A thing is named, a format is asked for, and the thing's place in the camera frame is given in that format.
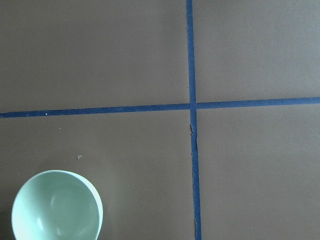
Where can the green bowl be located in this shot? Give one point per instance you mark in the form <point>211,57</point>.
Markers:
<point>57,205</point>

